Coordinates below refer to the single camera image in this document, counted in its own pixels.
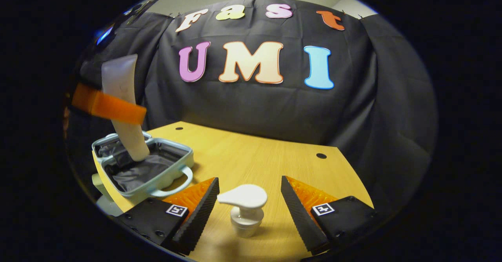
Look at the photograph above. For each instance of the beige cream tube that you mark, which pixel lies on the beige cream tube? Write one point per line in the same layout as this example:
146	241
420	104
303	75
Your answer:
117	73

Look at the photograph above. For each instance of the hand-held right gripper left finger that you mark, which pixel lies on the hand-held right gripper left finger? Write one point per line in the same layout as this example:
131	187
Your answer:
200	219

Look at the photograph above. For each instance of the pale green object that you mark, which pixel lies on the pale green object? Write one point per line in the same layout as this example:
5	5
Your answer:
97	184

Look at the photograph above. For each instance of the white rounded object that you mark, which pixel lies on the white rounded object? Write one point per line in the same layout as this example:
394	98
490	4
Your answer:
108	208

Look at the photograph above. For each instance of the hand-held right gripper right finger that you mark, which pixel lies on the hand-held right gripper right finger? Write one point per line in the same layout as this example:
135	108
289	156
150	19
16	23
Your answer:
300	219

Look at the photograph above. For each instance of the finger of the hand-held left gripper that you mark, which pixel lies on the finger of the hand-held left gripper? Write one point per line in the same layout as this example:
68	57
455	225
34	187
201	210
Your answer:
110	107

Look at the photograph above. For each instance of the light blue suitcase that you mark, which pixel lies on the light blue suitcase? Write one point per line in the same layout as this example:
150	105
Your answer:
137	173

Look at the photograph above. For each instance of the white pump bottle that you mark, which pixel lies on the white pump bottle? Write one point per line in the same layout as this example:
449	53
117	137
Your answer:
243	197

